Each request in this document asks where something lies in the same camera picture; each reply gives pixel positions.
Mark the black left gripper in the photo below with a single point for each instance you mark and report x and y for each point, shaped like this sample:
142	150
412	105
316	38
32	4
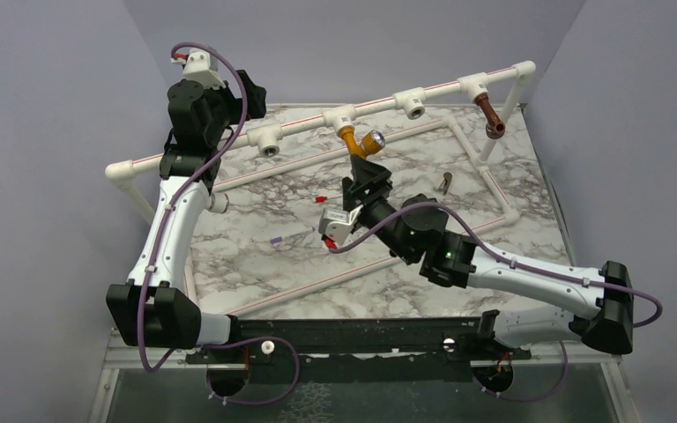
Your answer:
255	98

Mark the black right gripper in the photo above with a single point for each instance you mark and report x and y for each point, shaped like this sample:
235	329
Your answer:
367	174

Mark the white PVC pipe frame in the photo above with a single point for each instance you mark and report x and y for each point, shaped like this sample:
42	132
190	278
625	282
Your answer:
274	171

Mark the orange water faucet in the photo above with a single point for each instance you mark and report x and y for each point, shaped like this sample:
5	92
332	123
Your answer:
370	144

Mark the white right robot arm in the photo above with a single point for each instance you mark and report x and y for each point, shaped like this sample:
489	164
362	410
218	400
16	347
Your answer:
593	305

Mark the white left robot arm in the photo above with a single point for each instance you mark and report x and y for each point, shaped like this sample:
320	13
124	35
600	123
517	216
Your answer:
152	299

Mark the brown water faucet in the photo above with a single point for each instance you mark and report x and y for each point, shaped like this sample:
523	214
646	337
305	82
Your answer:
495	127

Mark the red capped white stick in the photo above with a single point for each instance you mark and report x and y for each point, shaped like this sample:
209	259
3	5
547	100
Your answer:
326	199

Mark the purple capped white stick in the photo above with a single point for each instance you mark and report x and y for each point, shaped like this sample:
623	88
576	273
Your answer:
286	237

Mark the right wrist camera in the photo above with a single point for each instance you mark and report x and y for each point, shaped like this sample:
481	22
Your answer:
335	226

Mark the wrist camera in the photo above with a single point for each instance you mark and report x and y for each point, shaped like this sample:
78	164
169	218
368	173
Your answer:
201	67
335	226

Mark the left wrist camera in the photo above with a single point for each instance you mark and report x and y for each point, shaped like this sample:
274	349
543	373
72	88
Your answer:
201	67

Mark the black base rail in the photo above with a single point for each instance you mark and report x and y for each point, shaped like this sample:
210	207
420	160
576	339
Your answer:
280	351

